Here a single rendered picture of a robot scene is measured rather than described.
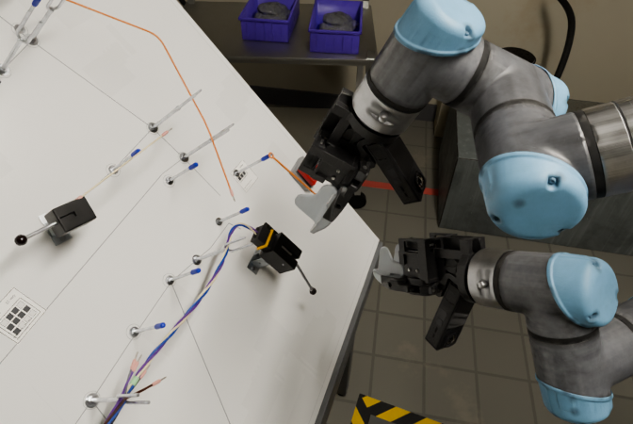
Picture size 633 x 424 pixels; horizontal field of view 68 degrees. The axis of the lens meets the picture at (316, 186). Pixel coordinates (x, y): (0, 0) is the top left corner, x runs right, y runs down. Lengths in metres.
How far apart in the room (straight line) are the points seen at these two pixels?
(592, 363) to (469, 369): 1.45
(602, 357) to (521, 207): 0.28
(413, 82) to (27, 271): 0.53
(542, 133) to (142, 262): 0.58
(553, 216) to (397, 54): 0.21
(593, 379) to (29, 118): 0.79
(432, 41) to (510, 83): 0.08
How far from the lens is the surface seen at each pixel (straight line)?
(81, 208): 0.68
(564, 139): 0.42
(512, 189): 0.39
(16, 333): 0.70
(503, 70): 0.51
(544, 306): 0.59
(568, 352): 0.61
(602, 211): 2.48
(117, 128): 0.83
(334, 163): 0.59
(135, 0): 0.98
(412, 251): 0.70
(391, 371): 1.99
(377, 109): 0.52
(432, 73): 0.49
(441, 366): 2.04
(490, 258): 0.63
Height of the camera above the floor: 1.77
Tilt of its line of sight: 43 degrees down
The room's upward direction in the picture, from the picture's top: 1 degrees clockwise
